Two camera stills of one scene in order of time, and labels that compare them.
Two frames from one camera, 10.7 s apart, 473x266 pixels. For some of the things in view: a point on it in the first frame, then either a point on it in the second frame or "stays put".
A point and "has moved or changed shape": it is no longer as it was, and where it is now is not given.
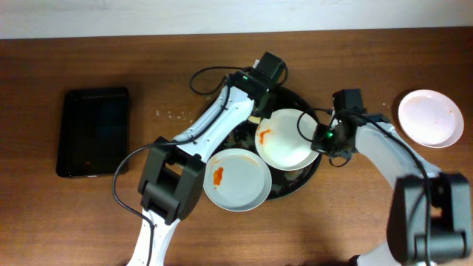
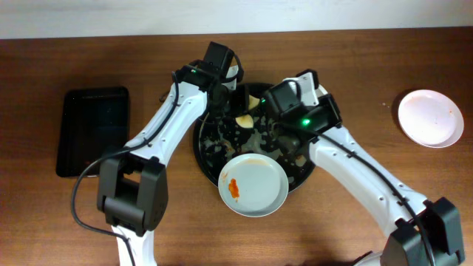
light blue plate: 236,179 has moved or changed shape
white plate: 283,140 -> 321,91
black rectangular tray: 94,132 stays put
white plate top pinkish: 431,118 stays put
